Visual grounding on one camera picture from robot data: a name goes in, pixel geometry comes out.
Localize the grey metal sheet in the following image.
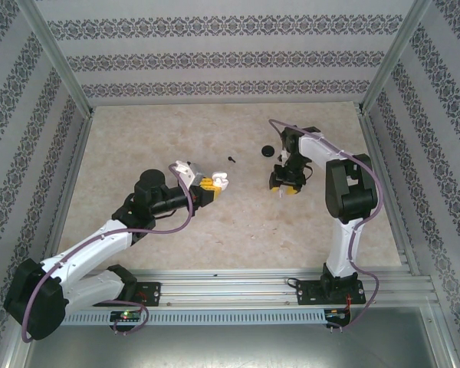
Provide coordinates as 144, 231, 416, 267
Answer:
22, 324, 452, 368

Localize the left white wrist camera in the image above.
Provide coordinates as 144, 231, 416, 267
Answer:
175, 159, 205, 187

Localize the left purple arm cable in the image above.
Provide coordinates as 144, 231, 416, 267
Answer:
21, 163, 196, 342

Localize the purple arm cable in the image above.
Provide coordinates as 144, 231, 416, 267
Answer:
21, 163, 196, 342
268, 119, 384, 330

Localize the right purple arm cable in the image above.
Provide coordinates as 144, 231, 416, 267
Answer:
268, 119, 384, 330

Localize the aluminium side rail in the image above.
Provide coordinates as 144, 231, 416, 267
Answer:
36, 113, 97, 279
361, 113, 422, 277

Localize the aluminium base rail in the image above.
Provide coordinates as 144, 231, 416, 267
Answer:
21, 268, 434, 307

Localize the slotted grey cable duct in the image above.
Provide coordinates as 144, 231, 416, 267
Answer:
36, 309, 327, 326

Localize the aluminium frame post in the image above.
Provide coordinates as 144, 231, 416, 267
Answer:
361, 0, 433, 116
21, 0, 97, 118

